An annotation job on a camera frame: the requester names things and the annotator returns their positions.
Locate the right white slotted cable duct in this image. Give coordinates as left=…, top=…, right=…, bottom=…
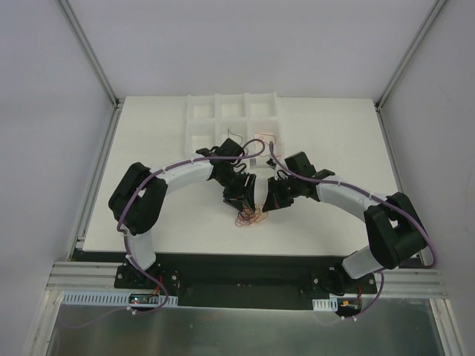
left=312, top=298, right=338, bottom=312

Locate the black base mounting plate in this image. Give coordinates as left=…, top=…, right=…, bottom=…
left=114, top=254, right=376, bottom=310

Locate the white slotted cable duct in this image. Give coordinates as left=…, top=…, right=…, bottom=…
left=312, top=298, right=338, bottom=312
left=62, top=291, right=178, bottom=308

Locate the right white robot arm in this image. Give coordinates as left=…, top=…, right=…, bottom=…
left=263, top=152, right=428, bottom=293

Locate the right aluminium frame post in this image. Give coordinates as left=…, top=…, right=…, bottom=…
left=375, top=0, right=450, bottom=112

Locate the coloured cable bundle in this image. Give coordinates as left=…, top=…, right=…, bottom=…
left=233, top=202, right=269, bottom=229

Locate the red cable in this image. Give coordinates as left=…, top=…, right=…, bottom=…
left=252, top=130, right=281, bottom=145

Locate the left aluminium frame post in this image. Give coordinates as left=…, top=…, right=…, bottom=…
left=55, top=0, right=120, bottom=108

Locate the dark blue cable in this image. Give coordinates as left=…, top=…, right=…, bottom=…
left=225, top=128, right=246, bottom=149

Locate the aluminium front rail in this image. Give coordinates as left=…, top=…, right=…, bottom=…
left=47, top=260, right=123, bottom=289

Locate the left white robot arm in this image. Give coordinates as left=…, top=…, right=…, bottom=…
left=108, top=138, right=256, bottom=289

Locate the white foam compartment tray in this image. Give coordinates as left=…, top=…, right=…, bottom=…
left=184, top=92, right=285, bottom=159

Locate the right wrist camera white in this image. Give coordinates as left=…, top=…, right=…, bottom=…
left=266, top=158, right=278, bottom=171

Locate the left white slotted cable duct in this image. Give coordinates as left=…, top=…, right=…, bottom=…
left=62, top=291, right=178, bottom=308

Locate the aluminium frame post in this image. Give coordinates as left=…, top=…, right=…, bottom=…
left=375, top=0, right=450, bottom=112
left=55, top=0, right=120, bottom=108

